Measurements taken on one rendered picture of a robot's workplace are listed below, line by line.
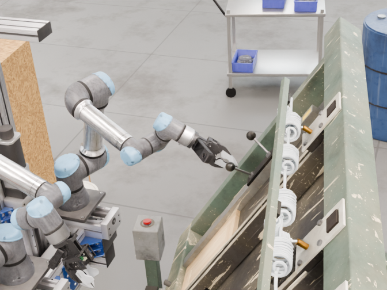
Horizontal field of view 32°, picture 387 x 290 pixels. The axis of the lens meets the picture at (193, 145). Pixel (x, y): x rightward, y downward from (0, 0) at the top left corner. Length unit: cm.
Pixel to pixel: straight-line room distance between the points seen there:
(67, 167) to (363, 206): 169
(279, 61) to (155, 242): 332
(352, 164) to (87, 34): 609
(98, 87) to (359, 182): 142
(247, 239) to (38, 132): 255
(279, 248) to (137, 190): 349
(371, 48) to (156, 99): 200
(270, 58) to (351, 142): 441
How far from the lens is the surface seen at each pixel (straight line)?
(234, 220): 270
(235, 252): 240
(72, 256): 228
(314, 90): 271
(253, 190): 269
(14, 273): 283
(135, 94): 629
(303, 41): 717
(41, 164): 472
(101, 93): 286
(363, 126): 200
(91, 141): 305
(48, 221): 222
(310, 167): 216
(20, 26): 251
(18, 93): 437
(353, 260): 149
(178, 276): 295
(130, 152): 258
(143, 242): 320
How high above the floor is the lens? 292
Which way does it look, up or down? 32 degrees down
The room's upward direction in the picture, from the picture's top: 4 degrees counter-clockwise
